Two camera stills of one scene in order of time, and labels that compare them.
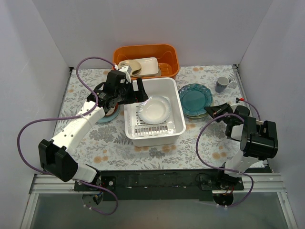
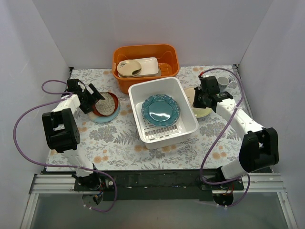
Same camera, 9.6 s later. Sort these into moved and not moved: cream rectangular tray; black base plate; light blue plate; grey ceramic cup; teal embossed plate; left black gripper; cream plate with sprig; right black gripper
Moved: cream plate with sprig; left black gripper; teal embossed plate; right black gripper
Not moved: cream rectangular tray; black base plate; light blue plate; grey ceramic cup
